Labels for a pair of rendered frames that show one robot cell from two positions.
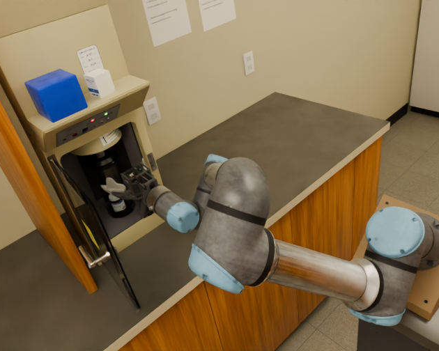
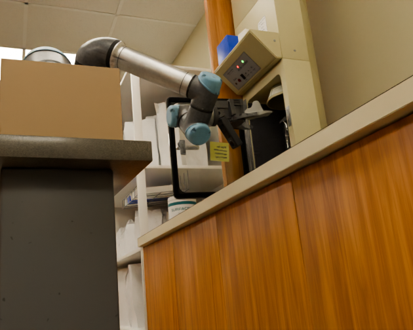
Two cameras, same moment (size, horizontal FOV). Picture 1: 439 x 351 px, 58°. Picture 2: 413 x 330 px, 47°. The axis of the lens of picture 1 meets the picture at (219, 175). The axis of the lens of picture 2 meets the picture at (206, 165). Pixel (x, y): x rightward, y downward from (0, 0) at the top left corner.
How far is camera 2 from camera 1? 2.17 m
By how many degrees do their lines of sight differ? 109
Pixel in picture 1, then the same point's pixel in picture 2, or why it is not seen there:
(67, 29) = (255, 10)
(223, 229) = not seen: hidden behind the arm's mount
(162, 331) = (196, 251)
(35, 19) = (246, 10)
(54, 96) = (219, 50)
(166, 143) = not seen: outside the picture
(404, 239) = not seen: hidden behind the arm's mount
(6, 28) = (238, 19)
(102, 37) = (267, 8)
